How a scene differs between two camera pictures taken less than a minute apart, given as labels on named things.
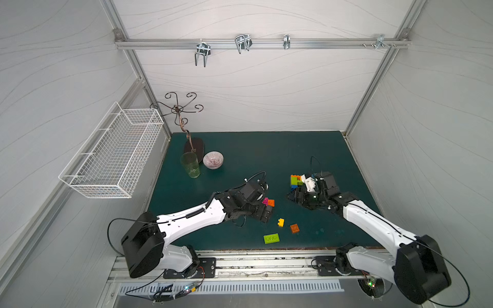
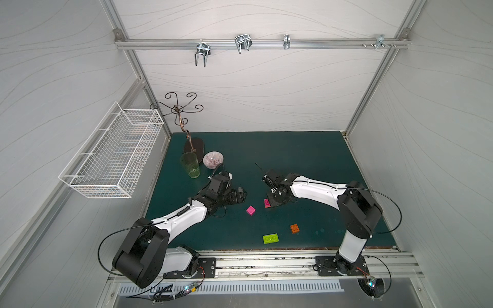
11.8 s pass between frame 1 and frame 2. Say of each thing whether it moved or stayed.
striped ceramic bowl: stayed
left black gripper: moved
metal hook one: stayed
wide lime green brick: stayed
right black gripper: moved
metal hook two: stayed
